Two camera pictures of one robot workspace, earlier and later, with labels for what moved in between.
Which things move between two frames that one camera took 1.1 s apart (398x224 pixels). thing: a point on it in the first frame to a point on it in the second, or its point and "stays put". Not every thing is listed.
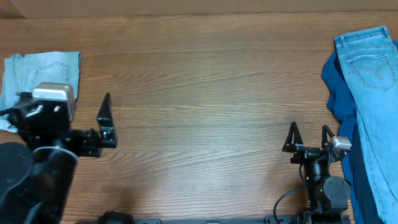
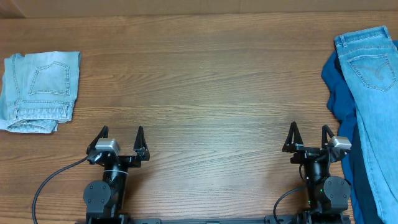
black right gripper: (311, 150) stays put
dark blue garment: (365, 206) stays put
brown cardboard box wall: (95, 9) stays put
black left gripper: (94, 142) to (140, 148)
